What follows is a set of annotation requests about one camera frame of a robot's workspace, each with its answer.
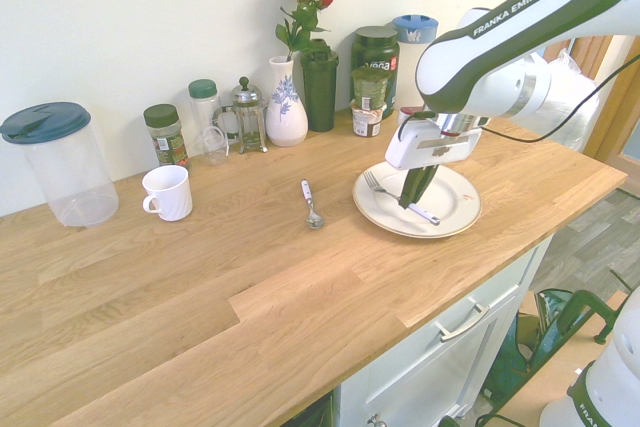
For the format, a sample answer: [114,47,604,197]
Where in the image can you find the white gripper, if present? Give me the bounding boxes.
[384,118,484,210]

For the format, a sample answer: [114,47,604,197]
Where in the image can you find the white-handled metal fork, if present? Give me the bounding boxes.
[362,170,442,226]

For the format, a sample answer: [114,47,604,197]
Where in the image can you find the white plate with gold rim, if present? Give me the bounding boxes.
[352,162,483,240]

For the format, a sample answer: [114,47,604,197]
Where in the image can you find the small red-lidded container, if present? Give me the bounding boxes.
[397,105,427,127]

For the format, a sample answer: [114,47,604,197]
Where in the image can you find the white yoghurt tub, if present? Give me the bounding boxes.
[349,98,389,139]

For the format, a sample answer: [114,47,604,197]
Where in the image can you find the dark green shaker bottle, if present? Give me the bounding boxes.
[299,37,341,133]

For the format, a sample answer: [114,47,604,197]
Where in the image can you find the white canister with blue lid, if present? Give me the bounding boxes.
[390,13,441,114]

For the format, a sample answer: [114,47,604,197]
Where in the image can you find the dark green Vega tub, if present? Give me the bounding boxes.
[349,25,402,116]

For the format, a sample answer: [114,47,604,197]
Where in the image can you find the white vase with blue flowers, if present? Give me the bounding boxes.
[264,55,309,149]

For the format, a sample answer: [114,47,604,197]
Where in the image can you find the clear plastic bag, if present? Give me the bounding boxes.
[517,48,610,154]

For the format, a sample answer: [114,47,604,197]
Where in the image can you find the glass French press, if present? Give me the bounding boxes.
[213,75,271,156]

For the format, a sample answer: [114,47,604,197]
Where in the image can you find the white kitchen cabinet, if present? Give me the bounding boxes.
[333,235,557,427]

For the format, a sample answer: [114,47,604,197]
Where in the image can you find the green clamp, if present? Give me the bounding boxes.
[528,288,620,374]

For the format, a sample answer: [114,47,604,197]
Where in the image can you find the small clear plastic cup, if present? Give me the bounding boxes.
[201,126,231,168]

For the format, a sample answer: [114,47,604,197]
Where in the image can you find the red roses bunch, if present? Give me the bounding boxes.
[274,0,344,64]

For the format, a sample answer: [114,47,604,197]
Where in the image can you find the clear bottle with green lid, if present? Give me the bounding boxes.
[187,78,225,159]

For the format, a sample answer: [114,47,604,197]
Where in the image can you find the white ceramic mug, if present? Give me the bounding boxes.
[141,164,195,223]

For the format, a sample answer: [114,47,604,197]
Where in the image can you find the spice jar with dark lid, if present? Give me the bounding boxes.
[142,103,192,172]

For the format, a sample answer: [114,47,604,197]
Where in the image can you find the clear canister with blue lid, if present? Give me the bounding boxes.
[0,101,120,229]

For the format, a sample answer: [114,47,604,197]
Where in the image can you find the white-handled metal spoon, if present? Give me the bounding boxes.
[300,178,326,232]

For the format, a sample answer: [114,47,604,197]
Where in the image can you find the metal drawer handle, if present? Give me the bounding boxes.
[433,296,491,344]

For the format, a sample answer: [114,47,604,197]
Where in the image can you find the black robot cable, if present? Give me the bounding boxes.
[398,53,640,143]

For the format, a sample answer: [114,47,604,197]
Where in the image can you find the wooden door frame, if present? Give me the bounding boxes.
[513,0,640,169]

